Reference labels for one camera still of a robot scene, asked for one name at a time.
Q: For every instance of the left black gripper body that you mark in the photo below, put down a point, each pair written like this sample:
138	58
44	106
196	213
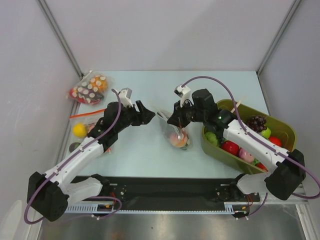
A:
130	117

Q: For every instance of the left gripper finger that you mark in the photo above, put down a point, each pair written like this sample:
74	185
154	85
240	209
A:
141	107
144	117

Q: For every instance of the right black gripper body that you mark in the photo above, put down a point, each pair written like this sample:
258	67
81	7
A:
182	114

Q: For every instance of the polka dot zip bag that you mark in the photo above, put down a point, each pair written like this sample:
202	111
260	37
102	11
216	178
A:
178	137
91	89

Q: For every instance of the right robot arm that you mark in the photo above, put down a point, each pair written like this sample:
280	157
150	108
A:
284	168

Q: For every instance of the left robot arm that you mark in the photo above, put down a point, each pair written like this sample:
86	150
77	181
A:
52	192

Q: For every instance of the green fake lettuce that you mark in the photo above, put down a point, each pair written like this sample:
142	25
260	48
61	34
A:
212	139

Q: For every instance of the red fake apple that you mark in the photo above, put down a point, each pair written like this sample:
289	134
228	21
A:
230	147

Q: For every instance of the orange zipper clear bag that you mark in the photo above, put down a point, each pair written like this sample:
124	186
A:
89	119

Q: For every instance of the yellow fake lemon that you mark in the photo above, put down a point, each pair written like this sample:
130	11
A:
79	130

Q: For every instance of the purple fake grape bunch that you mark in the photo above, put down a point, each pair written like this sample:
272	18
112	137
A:
257	123

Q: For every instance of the pink fake onion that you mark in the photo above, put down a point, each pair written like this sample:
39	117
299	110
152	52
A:
246	156

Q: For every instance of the red fake tomato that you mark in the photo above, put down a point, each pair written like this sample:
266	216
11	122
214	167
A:
275	140

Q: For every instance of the olive green plastic bin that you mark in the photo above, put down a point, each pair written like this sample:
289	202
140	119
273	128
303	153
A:
279	129

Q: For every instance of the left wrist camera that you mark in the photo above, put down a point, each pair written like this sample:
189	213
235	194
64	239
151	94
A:
125	97

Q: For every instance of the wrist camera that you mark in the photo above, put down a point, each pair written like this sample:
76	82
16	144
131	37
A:
184	92
125	97

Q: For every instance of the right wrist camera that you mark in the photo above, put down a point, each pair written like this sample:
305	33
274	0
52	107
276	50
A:
184	92

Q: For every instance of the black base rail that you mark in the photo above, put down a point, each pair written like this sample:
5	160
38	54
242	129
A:
175	194

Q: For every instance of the right aluminium frame post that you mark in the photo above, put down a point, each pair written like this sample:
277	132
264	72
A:
279	34

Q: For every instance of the aluminium frame post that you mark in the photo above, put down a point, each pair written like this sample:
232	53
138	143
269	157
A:
279	34
44	7

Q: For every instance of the left aluminium frame post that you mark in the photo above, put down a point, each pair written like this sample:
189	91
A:
44	7

